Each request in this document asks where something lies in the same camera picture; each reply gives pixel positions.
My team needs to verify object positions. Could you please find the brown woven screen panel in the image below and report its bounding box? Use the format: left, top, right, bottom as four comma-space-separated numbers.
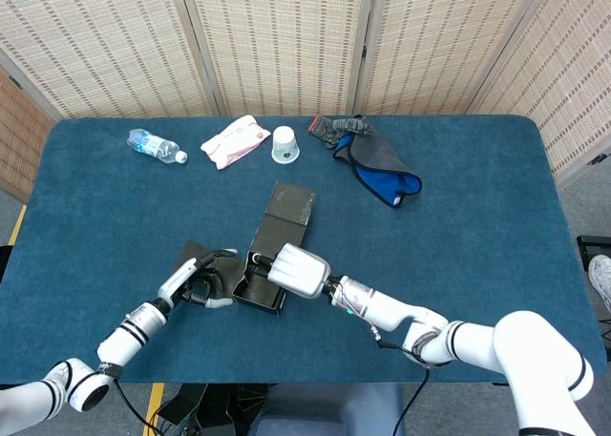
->
0, 66, 57, 203

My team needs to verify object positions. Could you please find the beige woven folding screen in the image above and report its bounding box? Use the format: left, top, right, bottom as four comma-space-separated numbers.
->
0, 0, 611, 184

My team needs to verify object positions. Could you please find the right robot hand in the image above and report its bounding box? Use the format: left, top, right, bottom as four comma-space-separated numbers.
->
251, 242, 332, 299

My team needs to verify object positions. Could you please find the white sneaker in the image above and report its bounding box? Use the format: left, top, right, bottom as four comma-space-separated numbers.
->
587, 254, 611, 313

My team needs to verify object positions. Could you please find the black stand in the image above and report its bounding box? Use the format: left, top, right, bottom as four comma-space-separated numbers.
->
576, 234, 611, 265

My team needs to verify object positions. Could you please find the blue felt-covered table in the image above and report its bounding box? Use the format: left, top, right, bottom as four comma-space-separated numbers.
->
1, 114, 608, 384

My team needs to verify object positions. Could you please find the black cardboard box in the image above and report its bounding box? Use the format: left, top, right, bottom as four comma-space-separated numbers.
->
177, 180, 317, 317

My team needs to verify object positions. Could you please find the grey striped work glove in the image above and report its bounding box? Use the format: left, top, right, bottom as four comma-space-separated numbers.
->
307, 114, 373, 150

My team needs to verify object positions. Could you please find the blue grey cloth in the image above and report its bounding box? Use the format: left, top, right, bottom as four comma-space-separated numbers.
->
332, 125, 423, 211

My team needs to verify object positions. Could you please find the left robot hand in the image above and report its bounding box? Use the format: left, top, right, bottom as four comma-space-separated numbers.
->
157, 247, 239, 311

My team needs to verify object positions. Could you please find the white floral paper cup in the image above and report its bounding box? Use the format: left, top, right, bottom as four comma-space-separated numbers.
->
271, 125, 301, 165

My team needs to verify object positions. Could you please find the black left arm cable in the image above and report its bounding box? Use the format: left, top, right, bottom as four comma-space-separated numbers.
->
112, 376, 161, 432

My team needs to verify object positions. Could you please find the white pink tissue pack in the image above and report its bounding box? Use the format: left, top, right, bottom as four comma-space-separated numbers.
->
200, 114, 272, 171

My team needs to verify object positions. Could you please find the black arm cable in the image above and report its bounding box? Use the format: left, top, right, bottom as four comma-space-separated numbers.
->
369, 330, 431, 436
112, 376, 161, 432

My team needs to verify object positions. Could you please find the clear plastic water bottle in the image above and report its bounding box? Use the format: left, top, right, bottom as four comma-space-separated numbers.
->
126, 128, 189, 165

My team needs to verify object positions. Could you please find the blue grey seat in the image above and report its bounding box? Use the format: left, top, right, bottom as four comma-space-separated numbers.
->
247, 383, 407, 436

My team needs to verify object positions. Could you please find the black cardboard sheets pile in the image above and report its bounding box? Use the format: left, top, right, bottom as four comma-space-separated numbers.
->
156, 383, 278, 430

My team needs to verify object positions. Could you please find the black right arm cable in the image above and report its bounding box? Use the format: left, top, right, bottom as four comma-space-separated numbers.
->
369, 330, 431, 436

